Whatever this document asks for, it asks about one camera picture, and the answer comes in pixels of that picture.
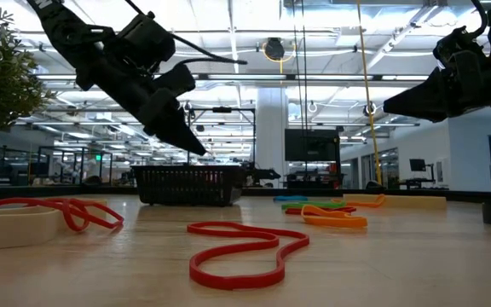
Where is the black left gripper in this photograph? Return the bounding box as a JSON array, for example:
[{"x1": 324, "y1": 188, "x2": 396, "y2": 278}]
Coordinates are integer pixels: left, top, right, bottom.
[{"x1": 77, "y1": 42, "x2": 208, "y2": 157}]

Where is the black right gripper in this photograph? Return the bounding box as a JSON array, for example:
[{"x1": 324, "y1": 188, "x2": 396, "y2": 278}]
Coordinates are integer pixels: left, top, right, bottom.
[{"x1": 383, "y1": 25, "x2": 491, "y2": 124}]

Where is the large tan rubber band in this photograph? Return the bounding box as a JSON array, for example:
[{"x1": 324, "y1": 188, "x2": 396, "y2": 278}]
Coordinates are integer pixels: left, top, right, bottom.
[{"x1": 342, "y1": 194, "x2": 448, "y2": 211}]

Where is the small orange rubber band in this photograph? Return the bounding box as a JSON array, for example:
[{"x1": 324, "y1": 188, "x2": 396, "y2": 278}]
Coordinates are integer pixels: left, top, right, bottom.
[{"x1": 332, "y1": 194, "x2": 387, "y2": 210}]

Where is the blue rubber band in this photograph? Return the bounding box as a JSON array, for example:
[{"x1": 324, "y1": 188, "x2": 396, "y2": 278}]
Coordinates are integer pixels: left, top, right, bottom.
[{"x1": 272, "y1": 194, "x2": 309, "y2": 203}]

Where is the green rubber band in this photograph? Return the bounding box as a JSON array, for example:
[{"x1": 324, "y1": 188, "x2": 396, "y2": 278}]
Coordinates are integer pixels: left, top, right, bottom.
[{"x1": 280, "y1": 200, "x2": 348, "y2": 211}]

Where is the small red rubber band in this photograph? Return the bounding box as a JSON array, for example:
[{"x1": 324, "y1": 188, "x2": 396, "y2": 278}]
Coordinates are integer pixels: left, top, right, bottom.
[{"x1": 285, "y1": 206, "x2": 357, "y2": 216}]

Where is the dark red rubber band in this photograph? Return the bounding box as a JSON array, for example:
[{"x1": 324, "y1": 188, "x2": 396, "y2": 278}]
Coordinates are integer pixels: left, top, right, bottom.
[{"x1": 0, "y1": 197, "x2": 125, "y2": 234}]

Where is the large red rubber band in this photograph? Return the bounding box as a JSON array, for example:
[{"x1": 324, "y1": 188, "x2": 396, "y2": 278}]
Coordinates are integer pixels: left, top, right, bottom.
[{"x1": 187, "y1": 221, "x2": 311, "y2": 292}]

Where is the black slotted plastic basket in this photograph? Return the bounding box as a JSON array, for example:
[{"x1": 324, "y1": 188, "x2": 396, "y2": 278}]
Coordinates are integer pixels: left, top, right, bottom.
[{"x1": 130, "y1": 164, "x2": 247, "y2": 208}]

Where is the black monitor screen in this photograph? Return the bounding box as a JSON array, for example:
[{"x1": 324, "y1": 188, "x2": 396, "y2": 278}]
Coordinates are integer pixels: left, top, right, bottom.
[{"x1": 284, "y1": 128, "x2": 342, "y2": 163}]

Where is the green artificial plant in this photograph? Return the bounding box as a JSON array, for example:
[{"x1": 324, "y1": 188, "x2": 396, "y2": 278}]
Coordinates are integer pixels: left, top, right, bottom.
[{"x1": 0, "y1": 3, "x2": 57, "y2": 134}]

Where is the black workstation frame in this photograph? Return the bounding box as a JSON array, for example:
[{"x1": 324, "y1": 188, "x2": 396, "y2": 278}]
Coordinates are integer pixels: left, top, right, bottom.
[
  {"x1": 36, "y1": 146, "x2": 114, "y2": 185},
  {"x1": 187, "y1": 106, "x2": 257, "y2": 171}
]

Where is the yellow cable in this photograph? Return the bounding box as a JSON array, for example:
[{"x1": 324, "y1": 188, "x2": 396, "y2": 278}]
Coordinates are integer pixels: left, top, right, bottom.
[{"x1": 355, "y1": 0, "x2": 384, "y2": 185}]

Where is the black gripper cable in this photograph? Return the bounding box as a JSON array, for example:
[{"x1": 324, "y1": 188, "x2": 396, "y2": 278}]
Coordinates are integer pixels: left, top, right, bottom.
[{"x1": 124, "y1": 0, "x2": 249, "y2": 66}]

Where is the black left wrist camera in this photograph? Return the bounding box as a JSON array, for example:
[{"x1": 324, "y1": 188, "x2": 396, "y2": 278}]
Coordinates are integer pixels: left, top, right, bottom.
[{"x1": 115, "y1": 11, "x2": 177, "y2": 69}]

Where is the black ceiling cable reel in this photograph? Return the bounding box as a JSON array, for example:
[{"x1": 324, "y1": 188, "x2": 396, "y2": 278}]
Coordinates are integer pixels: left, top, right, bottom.
[{"x1": 263, "y1": 37, "x2": 287, "y2": 61}]

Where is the black aluminium table frame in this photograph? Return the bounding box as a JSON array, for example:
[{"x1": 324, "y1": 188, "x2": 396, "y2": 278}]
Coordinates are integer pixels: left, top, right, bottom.
[{"x1": 0, "y1": 183, "x2": 491, "y2": 205}]

